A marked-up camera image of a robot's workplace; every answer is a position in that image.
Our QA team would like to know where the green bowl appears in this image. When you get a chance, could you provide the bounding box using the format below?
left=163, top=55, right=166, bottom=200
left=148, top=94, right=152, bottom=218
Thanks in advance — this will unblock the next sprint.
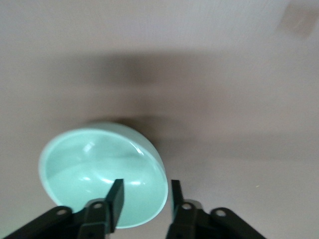
left=38, top=121, right=169, bottom=229

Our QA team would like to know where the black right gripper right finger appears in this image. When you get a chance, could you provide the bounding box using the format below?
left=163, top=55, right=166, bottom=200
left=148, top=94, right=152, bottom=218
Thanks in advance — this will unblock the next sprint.
left=165, top=179, right=208, bottom=239

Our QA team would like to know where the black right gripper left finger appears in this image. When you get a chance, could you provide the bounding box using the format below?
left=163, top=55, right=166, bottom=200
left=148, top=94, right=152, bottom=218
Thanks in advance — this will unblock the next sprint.
left=79, top=178, right=125, bottom=239

